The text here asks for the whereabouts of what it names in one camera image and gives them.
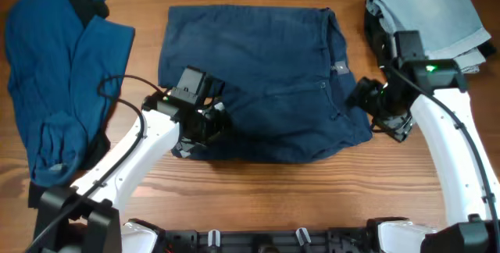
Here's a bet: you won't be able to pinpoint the black folded garment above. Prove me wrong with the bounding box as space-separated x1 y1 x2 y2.
364 10 497 73

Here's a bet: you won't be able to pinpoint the light blue folded jeans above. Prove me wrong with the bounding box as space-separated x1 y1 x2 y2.
366 0 491 73

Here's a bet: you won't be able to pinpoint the dark navy denim shorts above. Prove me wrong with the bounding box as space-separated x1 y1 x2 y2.
158 5 372 163

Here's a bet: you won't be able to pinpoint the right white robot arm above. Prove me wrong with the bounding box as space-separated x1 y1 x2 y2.
348 59 499 252

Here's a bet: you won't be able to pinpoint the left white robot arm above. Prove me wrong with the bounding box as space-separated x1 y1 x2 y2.
27 93 226 252

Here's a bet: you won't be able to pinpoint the blue shirt pile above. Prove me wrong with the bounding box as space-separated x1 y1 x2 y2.
5 0 135 187

